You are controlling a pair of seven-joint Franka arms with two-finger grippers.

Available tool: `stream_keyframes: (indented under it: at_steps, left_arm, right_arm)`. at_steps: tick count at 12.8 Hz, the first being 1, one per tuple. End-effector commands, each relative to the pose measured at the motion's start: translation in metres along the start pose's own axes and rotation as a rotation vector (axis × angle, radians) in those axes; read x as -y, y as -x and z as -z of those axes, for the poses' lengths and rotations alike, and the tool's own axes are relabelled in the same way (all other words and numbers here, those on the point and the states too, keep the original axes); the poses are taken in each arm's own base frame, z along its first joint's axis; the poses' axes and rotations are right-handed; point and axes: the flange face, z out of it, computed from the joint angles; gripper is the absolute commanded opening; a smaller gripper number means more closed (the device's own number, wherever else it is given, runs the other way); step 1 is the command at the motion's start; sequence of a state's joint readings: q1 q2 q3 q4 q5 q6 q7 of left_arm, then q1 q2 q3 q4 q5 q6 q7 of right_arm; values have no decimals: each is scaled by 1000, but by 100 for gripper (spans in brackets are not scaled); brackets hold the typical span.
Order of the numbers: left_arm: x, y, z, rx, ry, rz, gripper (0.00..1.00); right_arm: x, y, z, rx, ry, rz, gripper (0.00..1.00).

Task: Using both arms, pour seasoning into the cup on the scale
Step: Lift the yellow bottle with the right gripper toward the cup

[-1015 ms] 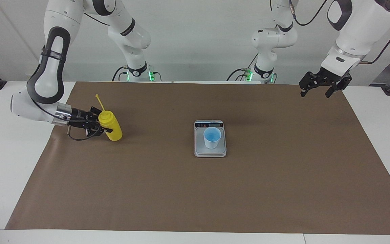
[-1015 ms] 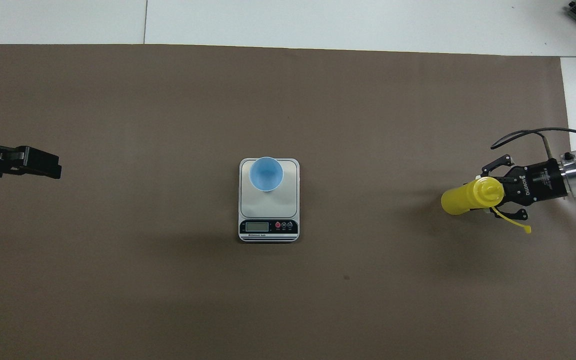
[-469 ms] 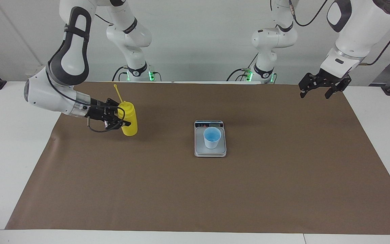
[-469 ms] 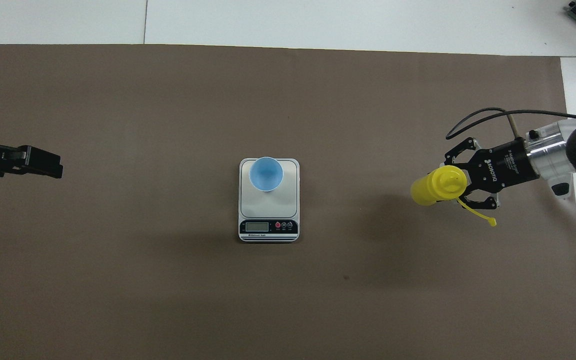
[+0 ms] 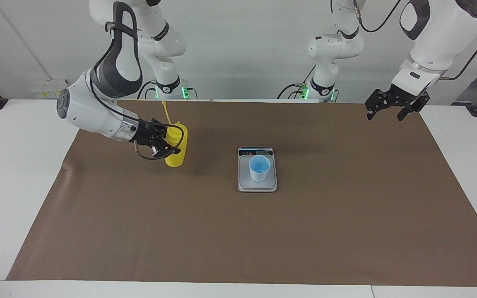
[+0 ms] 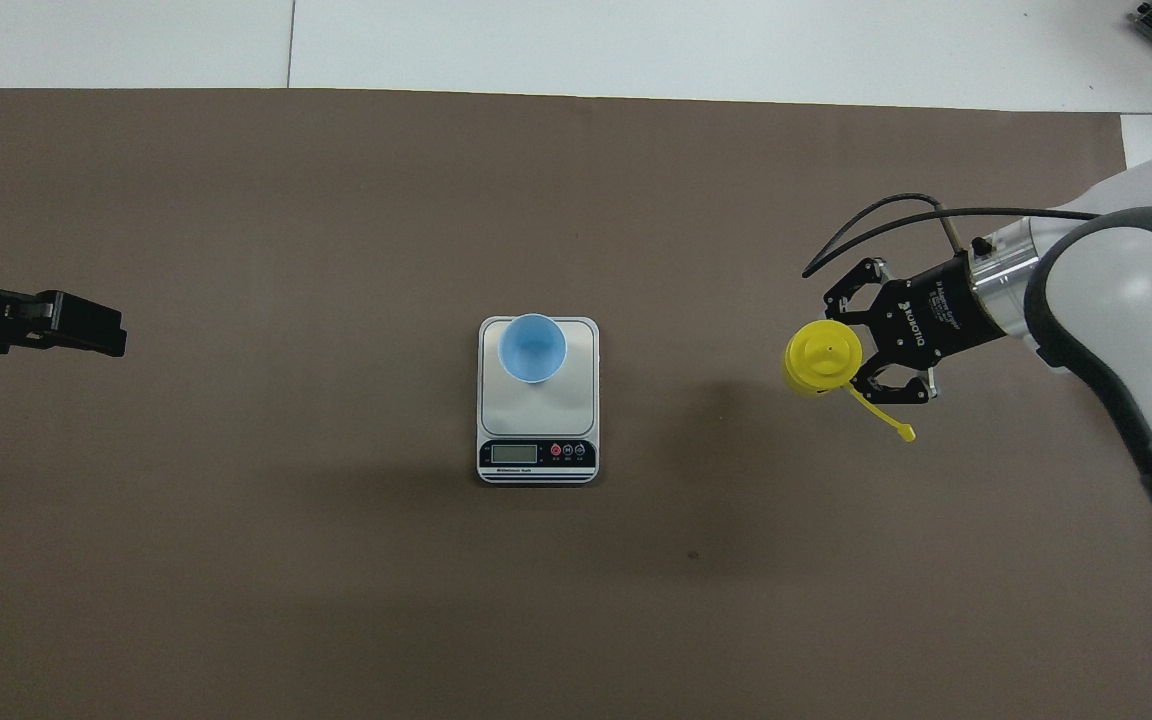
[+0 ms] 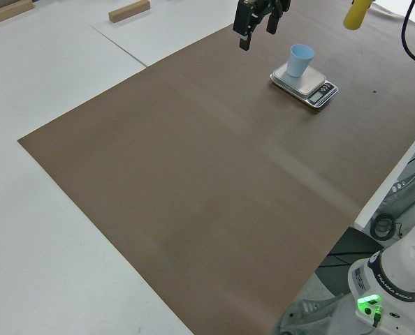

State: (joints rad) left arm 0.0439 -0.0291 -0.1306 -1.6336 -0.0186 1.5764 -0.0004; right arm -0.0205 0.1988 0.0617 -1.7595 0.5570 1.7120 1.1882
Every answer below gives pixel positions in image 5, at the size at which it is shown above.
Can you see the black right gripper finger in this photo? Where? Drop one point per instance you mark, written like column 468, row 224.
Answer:
column 164, row 127
column 171, row 151

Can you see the light blue plastic cup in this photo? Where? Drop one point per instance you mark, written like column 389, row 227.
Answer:
column 259, row 176

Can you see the silver digital kitchen scale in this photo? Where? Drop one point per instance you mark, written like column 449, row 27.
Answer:
column 244, row 184

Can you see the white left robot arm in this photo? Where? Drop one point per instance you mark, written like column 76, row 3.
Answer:
column 441, row 33

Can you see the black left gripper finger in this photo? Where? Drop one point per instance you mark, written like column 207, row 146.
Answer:
column 405, row 113
column 370, row 115

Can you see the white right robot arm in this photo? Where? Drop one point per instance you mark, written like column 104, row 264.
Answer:
column 89, row 111

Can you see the brown paper table mat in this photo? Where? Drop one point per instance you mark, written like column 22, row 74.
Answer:
column 222, row 231

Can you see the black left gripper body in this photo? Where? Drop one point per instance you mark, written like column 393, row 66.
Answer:
column 398, row 99

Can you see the yellow squeeze bottle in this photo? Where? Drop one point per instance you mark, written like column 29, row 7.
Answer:
column 177, row 159

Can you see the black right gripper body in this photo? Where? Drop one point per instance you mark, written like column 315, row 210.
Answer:
column 147, row 134

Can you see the white wall power strip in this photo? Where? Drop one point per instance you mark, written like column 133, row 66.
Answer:
column 50, row 89

